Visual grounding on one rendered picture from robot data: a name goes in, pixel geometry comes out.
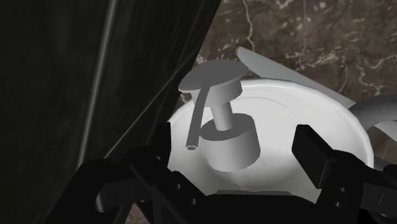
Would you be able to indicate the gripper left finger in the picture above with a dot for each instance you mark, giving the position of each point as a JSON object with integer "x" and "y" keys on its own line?
{"x": 145, "y": 183}

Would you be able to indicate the grey flat blade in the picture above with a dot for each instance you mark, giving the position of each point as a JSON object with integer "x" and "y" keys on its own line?
{"x": 273, "y": 69}

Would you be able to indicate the dark green tall object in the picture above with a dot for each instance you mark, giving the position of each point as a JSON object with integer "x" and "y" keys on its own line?
{"x": 62, "y": 80}

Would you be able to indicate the white pump bottle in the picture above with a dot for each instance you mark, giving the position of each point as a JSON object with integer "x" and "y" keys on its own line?
{"x": 279, "y": 130}

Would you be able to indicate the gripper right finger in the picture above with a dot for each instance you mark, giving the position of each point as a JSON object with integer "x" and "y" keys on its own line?
{"x": 322, "y": 161}

